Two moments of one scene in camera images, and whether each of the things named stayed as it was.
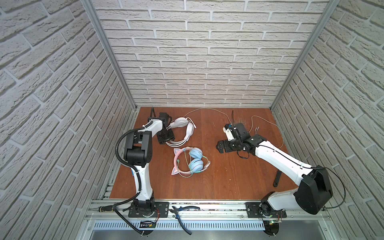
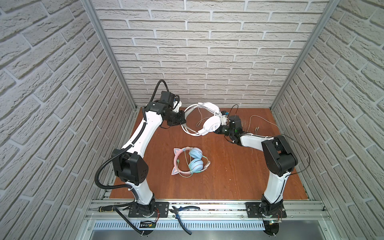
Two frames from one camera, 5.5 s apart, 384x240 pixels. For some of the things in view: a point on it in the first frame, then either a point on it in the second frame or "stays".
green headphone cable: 194,172 stays
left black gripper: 172,136 -> 182,121
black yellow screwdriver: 106,208 stays
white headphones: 180,122 -> 211,125
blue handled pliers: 177,210 stays
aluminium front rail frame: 113,215 stays
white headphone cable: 229,119 -> 249,122
